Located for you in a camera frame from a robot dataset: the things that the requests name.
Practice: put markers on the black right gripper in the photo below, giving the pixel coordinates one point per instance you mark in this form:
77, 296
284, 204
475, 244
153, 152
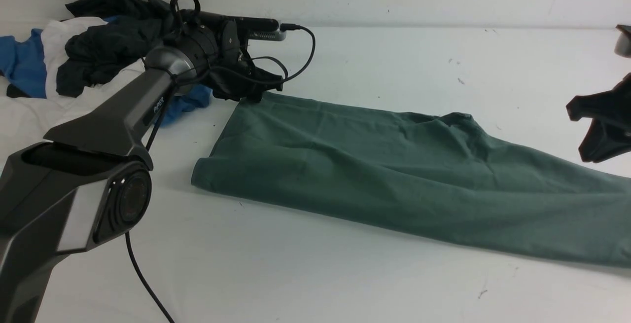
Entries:
609, 133

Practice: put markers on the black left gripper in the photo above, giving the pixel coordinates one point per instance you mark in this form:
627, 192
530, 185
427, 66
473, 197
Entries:
233, 74

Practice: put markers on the green long-sleeve top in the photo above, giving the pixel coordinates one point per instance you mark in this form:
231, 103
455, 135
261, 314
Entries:
438, 177

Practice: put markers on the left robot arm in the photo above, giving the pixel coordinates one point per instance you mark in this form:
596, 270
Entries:
89, 181

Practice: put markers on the dark grey garment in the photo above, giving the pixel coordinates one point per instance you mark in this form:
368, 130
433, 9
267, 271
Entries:
89, 49

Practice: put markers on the white garment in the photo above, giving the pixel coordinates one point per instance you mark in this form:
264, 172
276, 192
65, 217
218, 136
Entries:
38, 90

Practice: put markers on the blue garment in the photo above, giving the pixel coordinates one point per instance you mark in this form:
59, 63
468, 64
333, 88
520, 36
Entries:
70, 67

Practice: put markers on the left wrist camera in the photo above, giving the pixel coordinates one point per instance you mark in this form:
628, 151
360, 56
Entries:
266, 29

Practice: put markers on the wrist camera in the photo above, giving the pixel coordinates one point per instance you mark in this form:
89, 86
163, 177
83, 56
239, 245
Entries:
623, 45
266, 29

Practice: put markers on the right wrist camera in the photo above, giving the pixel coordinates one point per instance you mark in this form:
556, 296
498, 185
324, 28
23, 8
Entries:
623, 45

